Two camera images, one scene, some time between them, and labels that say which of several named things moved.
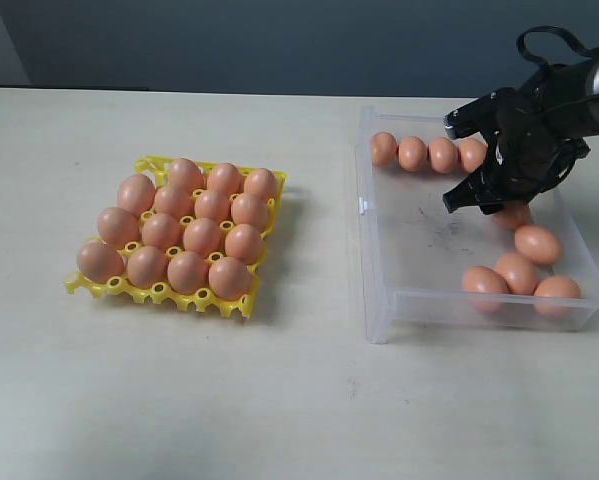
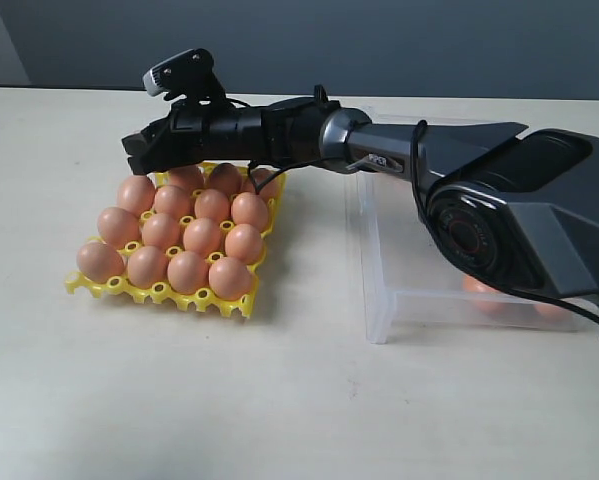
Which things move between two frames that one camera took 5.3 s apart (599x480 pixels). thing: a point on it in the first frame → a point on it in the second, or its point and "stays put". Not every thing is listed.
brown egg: x=212 y=204 stays put
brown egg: x=188 y=272 stays put
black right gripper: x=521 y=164 → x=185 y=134
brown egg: x=99 y=262 stays put
